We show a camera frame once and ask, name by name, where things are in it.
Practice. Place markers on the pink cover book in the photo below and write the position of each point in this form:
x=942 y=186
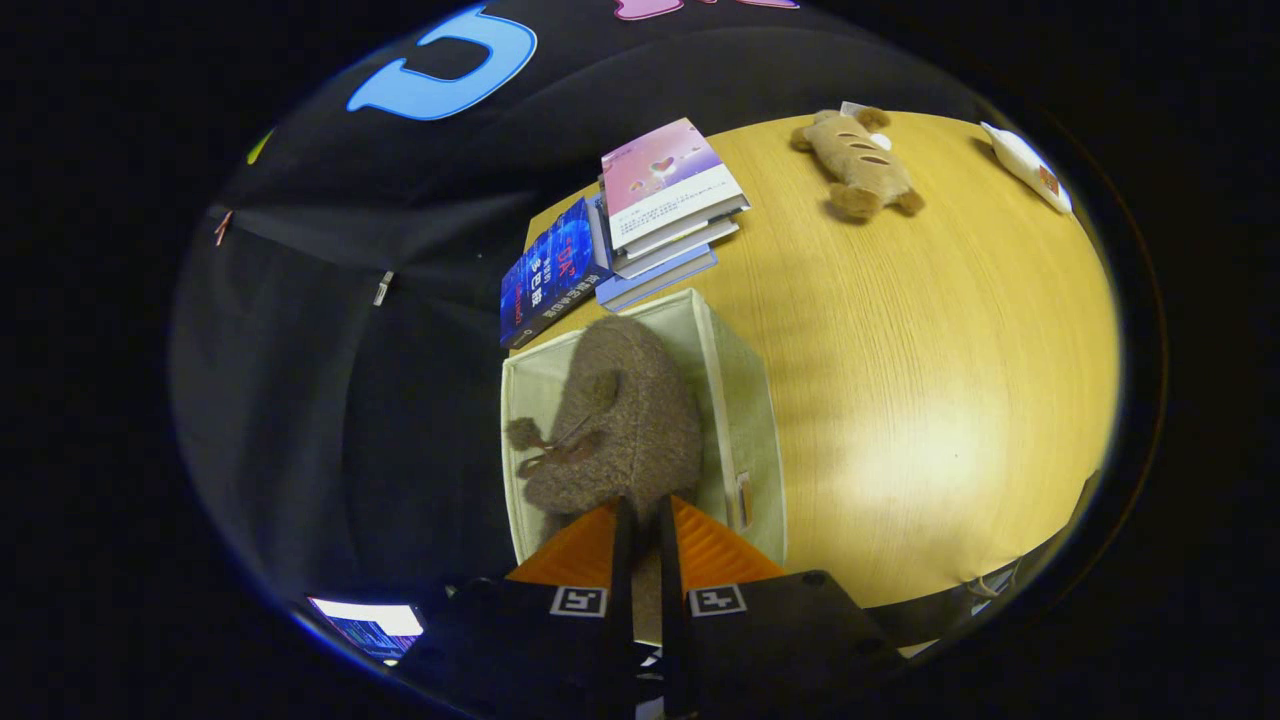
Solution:
x=665 y=175

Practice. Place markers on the green fabric storage box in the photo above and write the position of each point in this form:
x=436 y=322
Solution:
x=750 y=420

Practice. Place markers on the white cloth clip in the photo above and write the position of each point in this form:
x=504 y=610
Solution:
x=382 y=288

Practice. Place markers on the tan bread-shaped plush toy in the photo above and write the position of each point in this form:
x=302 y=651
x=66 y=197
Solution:
x=860 y=160

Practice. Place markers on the dark blue book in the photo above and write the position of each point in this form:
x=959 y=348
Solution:
x=545 y=275

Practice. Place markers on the lit computer screen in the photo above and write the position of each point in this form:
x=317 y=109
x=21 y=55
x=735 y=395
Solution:
x=365 y=625

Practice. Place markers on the white paperback book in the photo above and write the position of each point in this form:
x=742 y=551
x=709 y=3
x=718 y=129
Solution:
x=680 y=248

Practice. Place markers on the light blue book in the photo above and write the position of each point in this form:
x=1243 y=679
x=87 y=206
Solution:
x=650 y=285

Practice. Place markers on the brown fuzzy shoe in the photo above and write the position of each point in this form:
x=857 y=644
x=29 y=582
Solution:
x=630 y=420

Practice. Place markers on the white pouch with red label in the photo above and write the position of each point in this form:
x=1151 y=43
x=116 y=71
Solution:
x=1030 y=165

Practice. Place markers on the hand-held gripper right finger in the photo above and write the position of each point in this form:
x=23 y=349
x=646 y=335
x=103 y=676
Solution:
x=676 y=620

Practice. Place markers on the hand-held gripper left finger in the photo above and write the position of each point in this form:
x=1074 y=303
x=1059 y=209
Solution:
x=622 y=600

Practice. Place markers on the red cloth clip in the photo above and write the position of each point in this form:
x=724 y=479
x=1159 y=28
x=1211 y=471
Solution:
x=222 y=227

